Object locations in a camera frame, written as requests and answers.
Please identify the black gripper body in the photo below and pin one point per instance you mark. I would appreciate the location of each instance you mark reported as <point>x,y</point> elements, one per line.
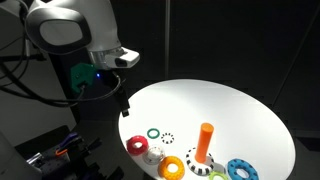
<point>106,83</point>

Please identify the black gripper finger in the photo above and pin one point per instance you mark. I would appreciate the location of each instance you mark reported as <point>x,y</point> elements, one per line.
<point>124,103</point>

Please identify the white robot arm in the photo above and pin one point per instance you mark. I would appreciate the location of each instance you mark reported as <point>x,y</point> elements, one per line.
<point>96,23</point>

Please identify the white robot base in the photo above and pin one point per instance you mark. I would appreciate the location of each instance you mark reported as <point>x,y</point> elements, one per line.
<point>13,163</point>

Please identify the black clamp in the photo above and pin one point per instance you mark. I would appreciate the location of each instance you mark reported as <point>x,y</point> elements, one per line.
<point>91,146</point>

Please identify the grey vertical pole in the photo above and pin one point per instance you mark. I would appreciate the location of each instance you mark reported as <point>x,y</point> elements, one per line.
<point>167,40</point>

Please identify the orange stacking peg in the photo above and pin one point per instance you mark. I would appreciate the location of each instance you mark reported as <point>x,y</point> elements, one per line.
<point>204,143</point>

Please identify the black white checkered base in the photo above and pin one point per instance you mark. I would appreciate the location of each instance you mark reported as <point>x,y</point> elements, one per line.
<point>191,166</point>

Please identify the black perforated breadboard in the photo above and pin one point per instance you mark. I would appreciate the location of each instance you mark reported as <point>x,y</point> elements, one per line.
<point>56,170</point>

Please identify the silver metal cylinder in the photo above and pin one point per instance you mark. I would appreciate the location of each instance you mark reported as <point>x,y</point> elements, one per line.
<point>35,158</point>

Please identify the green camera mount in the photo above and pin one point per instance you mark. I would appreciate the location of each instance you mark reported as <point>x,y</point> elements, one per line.
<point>81,75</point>

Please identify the black vertical frame post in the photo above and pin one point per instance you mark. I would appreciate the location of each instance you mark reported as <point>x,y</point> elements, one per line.
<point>66,110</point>

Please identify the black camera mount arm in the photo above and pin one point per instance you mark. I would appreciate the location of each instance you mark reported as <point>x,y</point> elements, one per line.
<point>13,58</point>

